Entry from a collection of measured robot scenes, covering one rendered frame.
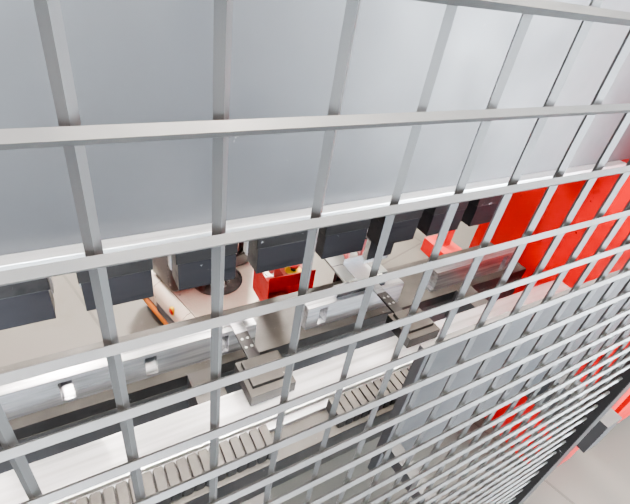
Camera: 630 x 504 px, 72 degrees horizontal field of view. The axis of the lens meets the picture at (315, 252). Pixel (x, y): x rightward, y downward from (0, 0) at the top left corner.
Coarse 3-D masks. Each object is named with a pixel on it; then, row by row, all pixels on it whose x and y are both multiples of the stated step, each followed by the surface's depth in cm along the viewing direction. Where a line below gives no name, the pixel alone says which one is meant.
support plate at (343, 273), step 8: (336, 256) 155; (352, 256) 156; (328, 264) 152; (336, 264) 151; (368, 264) 154; (336, 272) 148; (344, 272) 148; (384, 272) 152; (344, 280) 145; (352, 280) 146
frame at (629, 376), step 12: (612, 372) 47; (624, 372) 46; (624, 384) 46; (612, 396) 48; (588, 408) 50; (600, 408) 49; (576, 420) 52; (588, 420) 51; (576, 432) 52; (588, 432) 53; (564, 444) 54; (576, 444) 54; (552, 456) 56; (564, 456) 56; (540, 468) 58; (552, 468) 57; (540, 480) 58; (528, 492) 60
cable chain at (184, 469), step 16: (256, 432) 92; (208, 448) 88; (224, 448) 89; (240, 448) 89; (256, 448) 90; (176, 464) 85; (192, 464) 85; (208, 464) 86; (128, 480) 81; (144, 480) 81; (160, 480) 82; (176, 480) 82; (208, 480) 84; (96, 496) 78; (112, 496) 78; (128, 496) 79; (176, 496) 82
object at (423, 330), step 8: (376, 288) 143; (384, 296) 140; (392, 304) 138; (392, 312) 136; (400, 312) 131; (416, 312) 132; (392, 320) 129; (424, 320) 129; (400, 328) 127; (416, 328) 126; (424, 328) 128; (432, 328) 129; (408, 336) 125; (416, 336) 125; (424, 336) 127; (432, 336) 130; (408, 344) 125; (416, 344) 127
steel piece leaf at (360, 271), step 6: (348, 258) 151; (354, 258) 153; (360, 258) 154; (348, 264) 152; (354, 264) 152; (360, 264) 153; (366, 264) 153; (354, 270) 150; (360, 270) 150; (366, 270) 151; (354, 276) 147; (360, 276) 147; (366, 276) 148
